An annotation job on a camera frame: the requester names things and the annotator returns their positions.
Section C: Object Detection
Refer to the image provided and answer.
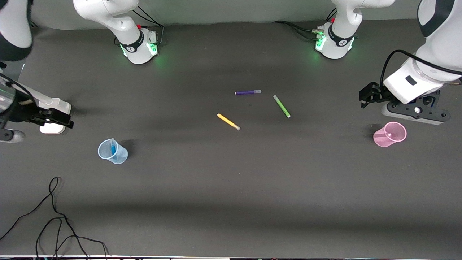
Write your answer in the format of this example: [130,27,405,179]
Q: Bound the white stand with base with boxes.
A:
[0,74,71,134]

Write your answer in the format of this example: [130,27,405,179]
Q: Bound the translucent pink cup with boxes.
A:
[373,122,407,148]

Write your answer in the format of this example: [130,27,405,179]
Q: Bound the translucent blue cup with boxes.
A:
[98,139,128,165]

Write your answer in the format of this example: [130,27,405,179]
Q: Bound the green marker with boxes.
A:
[273,95,291,118]

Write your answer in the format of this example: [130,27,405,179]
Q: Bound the yellow marker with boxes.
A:
[217,113,241,131]

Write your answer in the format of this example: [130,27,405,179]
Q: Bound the dark grey table mat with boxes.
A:
[0,13,462,257]

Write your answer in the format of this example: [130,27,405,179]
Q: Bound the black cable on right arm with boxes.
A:
[0,78,36,105]

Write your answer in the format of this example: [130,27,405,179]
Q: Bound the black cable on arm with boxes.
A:
[0,78,36,105]
[381,50,462,85]

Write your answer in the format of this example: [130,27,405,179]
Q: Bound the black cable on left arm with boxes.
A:
[381,50,462,85]

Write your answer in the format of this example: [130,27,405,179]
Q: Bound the thin black loose cable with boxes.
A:
[0,177,89,260]
[35,217,109,260]

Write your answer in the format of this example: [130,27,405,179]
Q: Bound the black left arm base cables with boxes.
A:
[273,8,338,41]

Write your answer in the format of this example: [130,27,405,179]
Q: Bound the black arm base cables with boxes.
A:
[132,5,165,47]
[273,8,338,41]

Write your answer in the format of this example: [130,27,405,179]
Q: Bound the black right arm base cables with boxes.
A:
[132,5,165,47]

